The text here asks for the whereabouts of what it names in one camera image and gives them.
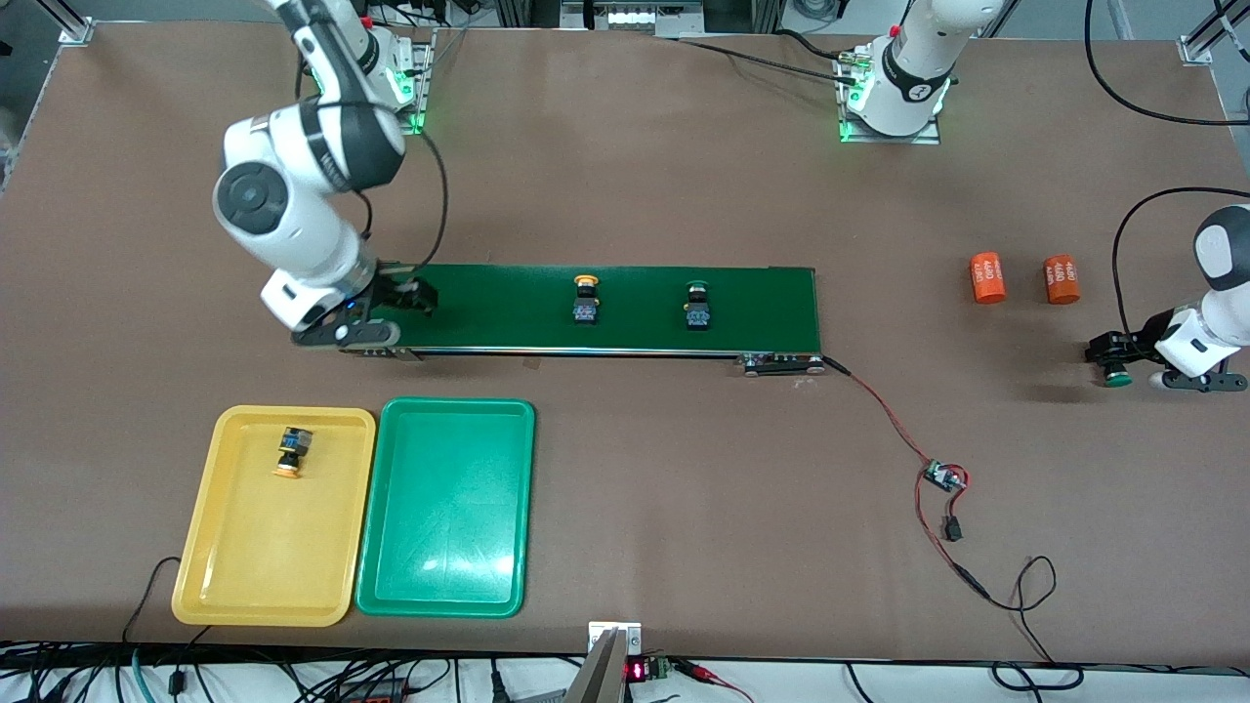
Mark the green plastic tray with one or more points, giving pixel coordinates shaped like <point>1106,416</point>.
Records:
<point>444,508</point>

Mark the aluminium frame profile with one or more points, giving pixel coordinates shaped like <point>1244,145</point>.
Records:
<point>78,29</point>
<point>1206,34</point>

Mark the small metal bracket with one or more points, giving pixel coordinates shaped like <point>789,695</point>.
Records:
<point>630,635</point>

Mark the yellow plastic tray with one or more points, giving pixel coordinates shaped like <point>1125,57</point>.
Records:
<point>273,547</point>

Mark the red digit display module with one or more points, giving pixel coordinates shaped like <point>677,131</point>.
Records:
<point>637,671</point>

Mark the grey metal wedge bar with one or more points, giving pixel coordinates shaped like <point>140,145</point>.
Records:
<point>598,679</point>

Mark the green mushroom push button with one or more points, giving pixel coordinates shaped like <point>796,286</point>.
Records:
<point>1116,379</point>
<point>697,316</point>

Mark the grey metal frame equipment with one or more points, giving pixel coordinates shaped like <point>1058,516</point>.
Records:
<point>625,15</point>

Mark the short lead with black plug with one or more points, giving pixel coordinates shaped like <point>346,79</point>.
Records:
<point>953,531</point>

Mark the yellow mushroom push button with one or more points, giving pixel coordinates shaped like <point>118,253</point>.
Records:
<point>291,444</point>
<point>586,310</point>

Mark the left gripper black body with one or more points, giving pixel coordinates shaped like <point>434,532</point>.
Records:
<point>1133,348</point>

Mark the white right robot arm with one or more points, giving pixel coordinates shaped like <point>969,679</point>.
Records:
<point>293,225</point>

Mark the long red black power lead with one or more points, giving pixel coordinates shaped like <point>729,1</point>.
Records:
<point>975,584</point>

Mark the orange cylinder marked 4680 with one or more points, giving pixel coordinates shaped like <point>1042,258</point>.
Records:
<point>987,278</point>
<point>1062,278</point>

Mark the green conveyor belt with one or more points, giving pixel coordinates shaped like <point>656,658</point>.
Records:
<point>488,308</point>

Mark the small black circuit board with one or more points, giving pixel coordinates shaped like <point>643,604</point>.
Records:
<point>943,475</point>

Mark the red probe lead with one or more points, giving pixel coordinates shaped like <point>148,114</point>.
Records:
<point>718,681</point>

